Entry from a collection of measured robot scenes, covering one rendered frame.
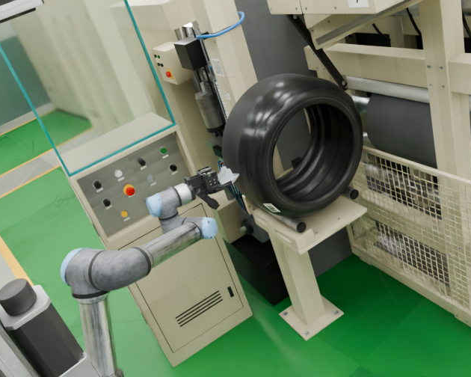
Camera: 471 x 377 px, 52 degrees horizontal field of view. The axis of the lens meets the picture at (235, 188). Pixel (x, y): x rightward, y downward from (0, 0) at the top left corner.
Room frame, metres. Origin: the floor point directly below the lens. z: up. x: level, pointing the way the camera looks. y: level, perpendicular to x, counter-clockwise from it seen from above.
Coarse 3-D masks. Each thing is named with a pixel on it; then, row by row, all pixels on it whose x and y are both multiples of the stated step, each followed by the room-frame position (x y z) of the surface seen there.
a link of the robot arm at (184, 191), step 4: (180, 184) 1.56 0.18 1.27; (184, 184) 1.56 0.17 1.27; (176, 188) 1.54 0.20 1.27; (180, 188) 1.54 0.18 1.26; (184, 188) 1.54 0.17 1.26; (188, 188) 1.54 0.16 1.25; (180, 192) 1.52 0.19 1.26; (184, 192) 1.52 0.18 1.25; (188, 192) 1.53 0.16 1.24; (180, 196) 1.52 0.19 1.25; (184, 196) 1.52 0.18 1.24; (188, 196) 1.52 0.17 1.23; (184, 200) 1.52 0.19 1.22; (188, 200) 1.53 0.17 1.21; (184, 204) 1.53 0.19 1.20
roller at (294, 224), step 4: (256, 204) 1.87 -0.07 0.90; (268, 212) 1.78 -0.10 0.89; (276, 216) 1.72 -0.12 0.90; (280, 216) 1.69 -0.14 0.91; (280, 220) 1.69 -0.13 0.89; (284, 220) 1.66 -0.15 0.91; (288, 220) 1.64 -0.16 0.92; (292, 220) 1.62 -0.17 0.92; (296, 220) 1.61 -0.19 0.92; (300, 220) 1.61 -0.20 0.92; (288, 224) 1.63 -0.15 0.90; (292, 224) 1.60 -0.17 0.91; (296, 224) 1.59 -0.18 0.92; (300, 224) 1.58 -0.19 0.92; (304, 224) 1.58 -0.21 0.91; (296, 228) 1.58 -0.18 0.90; (300, 228) 1.57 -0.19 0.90; (304, 228) 1.58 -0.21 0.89; (300, 232) 1.58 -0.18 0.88
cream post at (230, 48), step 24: (192, 0) 2.03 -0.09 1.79; (216, 0) 1.96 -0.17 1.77; (216, 24) 1.95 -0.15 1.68; (240, 24) 1.99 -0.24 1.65; (216, 48) 1.96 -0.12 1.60; (240, 48) 1.98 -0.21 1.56; (240, 72) 1.96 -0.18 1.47; (240, 96) 1.95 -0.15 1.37; (288, 264) 1.95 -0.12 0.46; (288, 288) 2.04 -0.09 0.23; (312, 288) 1.97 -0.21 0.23; (312, 312) 1.96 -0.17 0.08
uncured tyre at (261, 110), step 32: (256, 96) 1.72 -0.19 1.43; (288, 96) 1.63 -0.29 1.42; (320, 96) 1.65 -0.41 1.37; (224, 128) 1.78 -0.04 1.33; (256, 128) 1.59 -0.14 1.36; (320, 128) 1.94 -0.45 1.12; (352, 128) 1.69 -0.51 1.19; (224, 160) 1.74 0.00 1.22; (256, 160) 1.56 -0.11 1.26; (320, 160) 1.91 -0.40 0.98; (352, 160) 1.67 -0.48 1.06; (256, 192) 1.56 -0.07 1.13; (288, 192) 1.84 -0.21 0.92; (320, 192) 1.76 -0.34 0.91
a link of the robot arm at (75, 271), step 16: (80, 256) 1.21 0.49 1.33; (96, 256) 1.18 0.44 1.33; (64, 272) 1.20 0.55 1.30; (80, 272) 1.17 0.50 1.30; (80, 288) 1.16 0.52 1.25; (96, 288) 1.14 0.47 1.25; (80, 304) 1.17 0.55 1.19; (96, 304) 1.16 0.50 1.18; (96, 320) 1.14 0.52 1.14; (96, 336) 1.12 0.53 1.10; (112, 336) 1.15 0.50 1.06; (96, 352) 1.11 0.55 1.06; (112, 352) 1.12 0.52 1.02; (96, 368) 1.09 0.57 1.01; (112, 368) 1.10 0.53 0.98
